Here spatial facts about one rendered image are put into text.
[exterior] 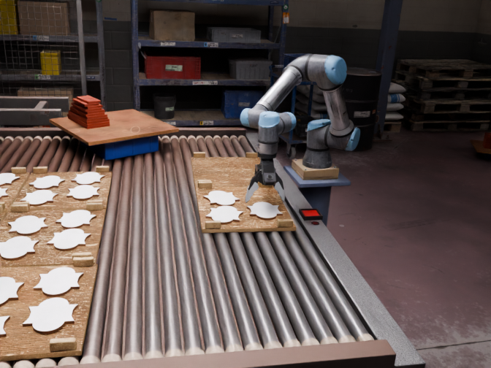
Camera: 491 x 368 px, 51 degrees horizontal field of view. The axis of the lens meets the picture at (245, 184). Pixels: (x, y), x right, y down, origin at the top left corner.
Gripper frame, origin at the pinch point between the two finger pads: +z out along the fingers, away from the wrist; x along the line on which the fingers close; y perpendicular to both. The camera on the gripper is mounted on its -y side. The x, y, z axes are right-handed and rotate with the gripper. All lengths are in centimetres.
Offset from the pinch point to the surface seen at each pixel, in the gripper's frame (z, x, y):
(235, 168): 3, 5, 51
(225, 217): 2.6, 16.3, -7.1
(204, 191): 3.2, 21.9, 21.7
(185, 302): 6, 33, -57
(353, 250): 95, -96, 137
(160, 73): 18, 44, 450
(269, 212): 2.6, -1.2, -3.2
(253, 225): 3.8, 6.2, -12.1
